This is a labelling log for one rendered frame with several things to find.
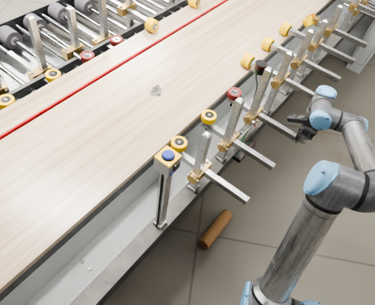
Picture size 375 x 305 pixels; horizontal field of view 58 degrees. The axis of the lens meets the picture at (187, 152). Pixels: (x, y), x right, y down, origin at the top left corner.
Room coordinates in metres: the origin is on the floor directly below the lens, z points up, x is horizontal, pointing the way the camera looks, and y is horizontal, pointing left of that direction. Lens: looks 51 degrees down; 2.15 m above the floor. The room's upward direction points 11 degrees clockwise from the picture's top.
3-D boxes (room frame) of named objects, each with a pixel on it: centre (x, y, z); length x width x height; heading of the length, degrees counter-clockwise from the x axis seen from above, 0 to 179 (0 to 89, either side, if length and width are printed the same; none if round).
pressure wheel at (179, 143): (1.04, 0.05, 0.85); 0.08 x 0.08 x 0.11
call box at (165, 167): (0.71, 0.06, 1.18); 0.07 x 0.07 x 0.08; 61
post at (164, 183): (0.71, 0.06, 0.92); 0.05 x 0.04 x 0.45; 151
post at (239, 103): (1.15, -0.19, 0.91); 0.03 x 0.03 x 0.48; 61
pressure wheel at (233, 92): (1.48, -0.20, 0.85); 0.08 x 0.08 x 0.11
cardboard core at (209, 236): (1.07, -0.29, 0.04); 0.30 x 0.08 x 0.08; 151
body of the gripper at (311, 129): (1.26, -0.58, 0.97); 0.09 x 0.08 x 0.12; 60
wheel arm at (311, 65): (1.83, -0.58, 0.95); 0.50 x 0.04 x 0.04; 61
